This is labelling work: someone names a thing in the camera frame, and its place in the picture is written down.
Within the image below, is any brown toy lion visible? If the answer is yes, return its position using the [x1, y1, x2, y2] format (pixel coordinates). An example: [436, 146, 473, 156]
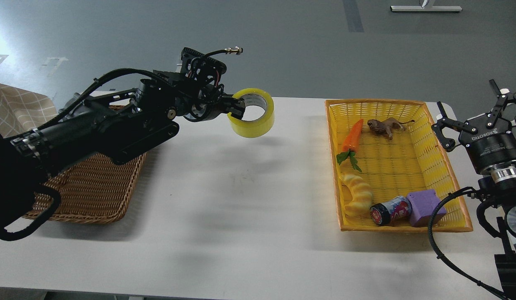
[366, 117, 415, 140]

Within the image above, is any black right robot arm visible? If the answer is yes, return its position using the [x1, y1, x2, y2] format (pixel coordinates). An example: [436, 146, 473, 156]
[428, 79, 516, 300]

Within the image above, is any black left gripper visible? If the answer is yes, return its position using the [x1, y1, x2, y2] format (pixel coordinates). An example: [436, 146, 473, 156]
[184, 92, 246, 122]

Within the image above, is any white metal stand base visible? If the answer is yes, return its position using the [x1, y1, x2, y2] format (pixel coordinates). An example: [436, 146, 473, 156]
[389, 0, 463, 12]

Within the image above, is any yellow toy croissant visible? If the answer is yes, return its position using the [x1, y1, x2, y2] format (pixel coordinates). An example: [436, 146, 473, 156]
[341, 173, 373, 217]

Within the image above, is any beige checkered cloth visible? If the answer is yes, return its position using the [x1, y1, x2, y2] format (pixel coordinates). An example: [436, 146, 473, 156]
[0, 83, 58, 137]

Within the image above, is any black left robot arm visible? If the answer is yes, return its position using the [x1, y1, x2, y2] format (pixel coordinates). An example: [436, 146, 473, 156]
[0, 46, 246, 241]

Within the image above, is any yellow tape roll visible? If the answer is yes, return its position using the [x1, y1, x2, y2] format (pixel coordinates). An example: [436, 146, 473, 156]
[227, 88, 275, 138]

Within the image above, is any purple foam block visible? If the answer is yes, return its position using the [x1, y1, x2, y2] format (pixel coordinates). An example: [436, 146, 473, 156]
[406, 189, 441, 228]

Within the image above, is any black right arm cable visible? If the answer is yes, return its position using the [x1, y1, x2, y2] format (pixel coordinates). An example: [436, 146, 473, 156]
[428, 187, 513, 300]

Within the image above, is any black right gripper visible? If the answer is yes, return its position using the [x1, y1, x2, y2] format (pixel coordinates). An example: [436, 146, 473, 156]
[431, 79, 516, 175]

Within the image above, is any orange toy carrot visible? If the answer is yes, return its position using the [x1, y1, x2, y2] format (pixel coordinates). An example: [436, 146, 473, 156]
[336, 118, 363, 173]

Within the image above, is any small dark can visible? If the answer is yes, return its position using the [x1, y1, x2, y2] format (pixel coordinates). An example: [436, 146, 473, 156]
[370, 195, 412, 226]

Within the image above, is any brown wicker basket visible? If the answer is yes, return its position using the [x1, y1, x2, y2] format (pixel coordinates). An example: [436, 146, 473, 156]
[44, 129, 146, 224]

